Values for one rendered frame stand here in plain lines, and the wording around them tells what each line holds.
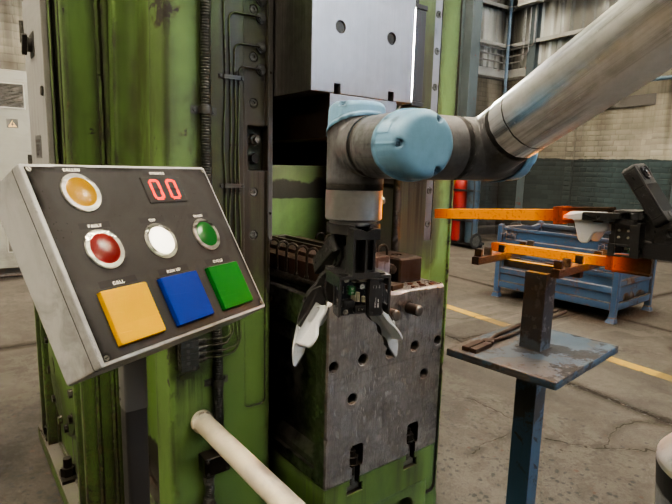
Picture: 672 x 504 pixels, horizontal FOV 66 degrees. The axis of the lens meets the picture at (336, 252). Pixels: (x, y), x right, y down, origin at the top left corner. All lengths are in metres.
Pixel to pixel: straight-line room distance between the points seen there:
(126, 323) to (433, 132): 0.45
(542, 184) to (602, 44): 9.68
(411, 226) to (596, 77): 1.07
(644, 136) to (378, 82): 8.22
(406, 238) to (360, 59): 0.56
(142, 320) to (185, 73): 0.60
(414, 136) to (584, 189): 9.25
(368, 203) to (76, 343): 0.40
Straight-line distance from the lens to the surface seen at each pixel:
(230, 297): 0.87
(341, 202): 0.65
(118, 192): 0.83
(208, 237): 0.90
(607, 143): 9.62
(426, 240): 1.60
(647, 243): 1.04
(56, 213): 0.75
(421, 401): 1.44
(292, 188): 1.68
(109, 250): 0.76
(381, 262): 1.29
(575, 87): 0.55
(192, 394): 1.27
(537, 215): 1.13
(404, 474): 1.50
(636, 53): 0.53
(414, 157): 0.55
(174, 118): 1.15
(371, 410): 1.31
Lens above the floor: 1.20
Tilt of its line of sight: 9 degrees down
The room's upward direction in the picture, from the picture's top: 1 degrees clockwise
